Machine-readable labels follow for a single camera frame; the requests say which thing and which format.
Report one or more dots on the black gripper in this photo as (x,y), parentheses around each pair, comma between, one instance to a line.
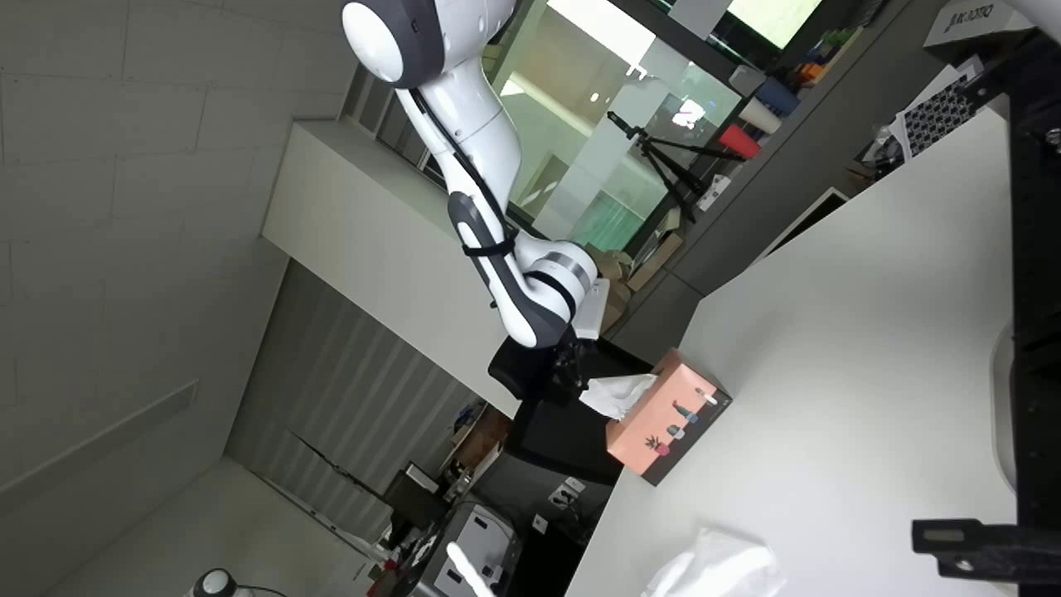
(568,351)

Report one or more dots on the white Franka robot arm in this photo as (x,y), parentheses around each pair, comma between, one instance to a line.
(476,119)

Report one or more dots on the pink tissue box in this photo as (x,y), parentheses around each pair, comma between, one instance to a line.
(665,426)

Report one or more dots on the brown cardboard box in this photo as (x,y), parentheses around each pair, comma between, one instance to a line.
(658,256)
(617,300)

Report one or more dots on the grey box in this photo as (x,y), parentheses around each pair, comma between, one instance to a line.
(979,28)

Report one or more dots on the large black monitor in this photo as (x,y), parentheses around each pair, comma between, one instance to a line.
(541,431)

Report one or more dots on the white floor device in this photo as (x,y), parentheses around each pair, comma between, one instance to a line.
(487,540)

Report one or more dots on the black tripod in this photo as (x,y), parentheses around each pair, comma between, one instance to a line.
(647,143)

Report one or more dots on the white overhead cabinet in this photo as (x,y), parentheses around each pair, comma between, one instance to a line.
(344,220)

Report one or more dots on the red container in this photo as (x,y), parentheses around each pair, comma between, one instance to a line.
(737,139)

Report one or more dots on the blue container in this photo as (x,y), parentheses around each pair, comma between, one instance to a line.
(778,97)

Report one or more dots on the white hanging panel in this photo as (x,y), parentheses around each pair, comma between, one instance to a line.
(601,28)

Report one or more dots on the orange object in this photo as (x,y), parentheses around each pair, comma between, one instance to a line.
(814,74)

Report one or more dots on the round grey floor object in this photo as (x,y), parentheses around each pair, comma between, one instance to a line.
(218,583)

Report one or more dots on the bright screen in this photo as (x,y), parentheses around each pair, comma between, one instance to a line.
(773,18)

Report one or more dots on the white perforated case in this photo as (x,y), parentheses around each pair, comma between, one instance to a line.
(939,110)

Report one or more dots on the black vertical stand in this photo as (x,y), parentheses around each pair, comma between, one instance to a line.
(1041,275)

